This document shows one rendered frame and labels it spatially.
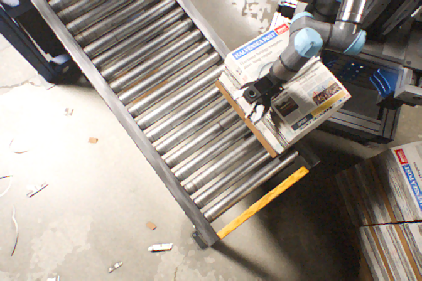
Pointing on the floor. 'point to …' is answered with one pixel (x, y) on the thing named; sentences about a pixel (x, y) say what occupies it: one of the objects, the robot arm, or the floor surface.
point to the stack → (374, 261)
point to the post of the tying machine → (26, 47)
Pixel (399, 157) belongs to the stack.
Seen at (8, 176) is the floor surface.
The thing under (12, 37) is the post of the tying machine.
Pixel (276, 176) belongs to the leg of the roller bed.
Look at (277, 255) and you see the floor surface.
